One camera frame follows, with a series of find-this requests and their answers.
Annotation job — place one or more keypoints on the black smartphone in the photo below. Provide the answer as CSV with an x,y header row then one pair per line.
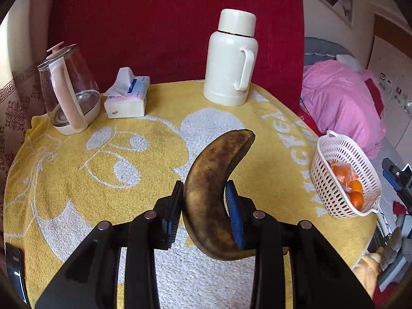
x,y
15,270

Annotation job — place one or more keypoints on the glass kettle with pink handle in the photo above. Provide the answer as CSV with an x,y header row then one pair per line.
x,y
70,93

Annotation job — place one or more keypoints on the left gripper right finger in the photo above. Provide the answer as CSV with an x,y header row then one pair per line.
x,y
320,277

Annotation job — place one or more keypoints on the overripe brown banana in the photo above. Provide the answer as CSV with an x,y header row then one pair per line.
x,y
204,212

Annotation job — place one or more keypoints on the white tissue pack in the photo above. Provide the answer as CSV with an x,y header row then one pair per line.
x,y
127,97

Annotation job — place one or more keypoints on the pink polka dot quilt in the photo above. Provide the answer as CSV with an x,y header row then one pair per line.
x,y
345,101

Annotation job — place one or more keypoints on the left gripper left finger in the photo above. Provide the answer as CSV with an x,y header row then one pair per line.
x,y
89,277

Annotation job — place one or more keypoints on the patterned beige curtain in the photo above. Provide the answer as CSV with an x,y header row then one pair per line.
x,y
21,99

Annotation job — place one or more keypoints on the packaged orange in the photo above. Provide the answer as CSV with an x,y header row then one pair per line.
x,y
344,172

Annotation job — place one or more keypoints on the white plastic perforated basket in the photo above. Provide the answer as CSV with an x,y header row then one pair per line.
x,y
334,146

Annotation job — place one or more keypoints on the red mattress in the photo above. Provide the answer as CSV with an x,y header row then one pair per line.
x,y
167,39

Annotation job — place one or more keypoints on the orange tangerine in basket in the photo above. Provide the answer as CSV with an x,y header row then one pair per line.
x,y
356,199
355,186

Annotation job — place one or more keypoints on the white pillow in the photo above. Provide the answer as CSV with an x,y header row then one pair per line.
x,y
350,61

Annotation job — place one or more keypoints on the yellow and white towel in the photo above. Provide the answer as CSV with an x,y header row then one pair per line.
x,y
59,187

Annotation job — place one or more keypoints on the cream thermos flask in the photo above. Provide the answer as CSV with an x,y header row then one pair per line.
x,y
231,57

